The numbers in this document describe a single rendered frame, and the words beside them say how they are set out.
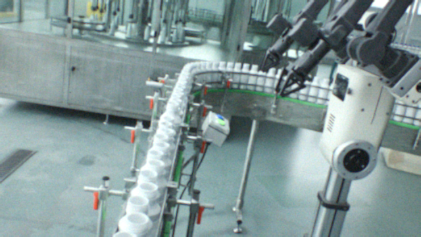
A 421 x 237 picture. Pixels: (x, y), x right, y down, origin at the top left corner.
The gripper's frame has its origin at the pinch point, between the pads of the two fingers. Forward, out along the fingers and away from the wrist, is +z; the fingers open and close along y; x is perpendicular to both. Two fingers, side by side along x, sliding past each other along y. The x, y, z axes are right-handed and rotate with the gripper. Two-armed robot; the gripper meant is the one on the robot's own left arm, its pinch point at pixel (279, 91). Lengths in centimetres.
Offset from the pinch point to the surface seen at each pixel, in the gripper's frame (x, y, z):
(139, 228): -23, 63, 30
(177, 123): -17.7, -0.8, 28.3
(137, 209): -24, 57, 31
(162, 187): -18, 40, 32
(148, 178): -23, 45, 30
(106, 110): -31, -319, 145
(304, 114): 66, -130, 1
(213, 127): -4.7, -14.3, 24.7
